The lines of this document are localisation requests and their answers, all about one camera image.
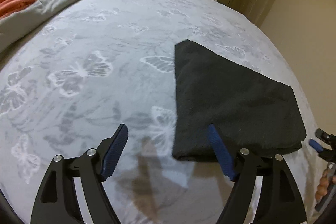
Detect person's right hand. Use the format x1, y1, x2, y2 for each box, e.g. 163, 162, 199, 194
315, 169, 336, 202

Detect bed with butterfly sheet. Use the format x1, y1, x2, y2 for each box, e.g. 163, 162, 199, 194
1, 0, 317, 223

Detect dark grey pants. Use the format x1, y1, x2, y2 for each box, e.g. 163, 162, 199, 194
172, 40, 306, 162

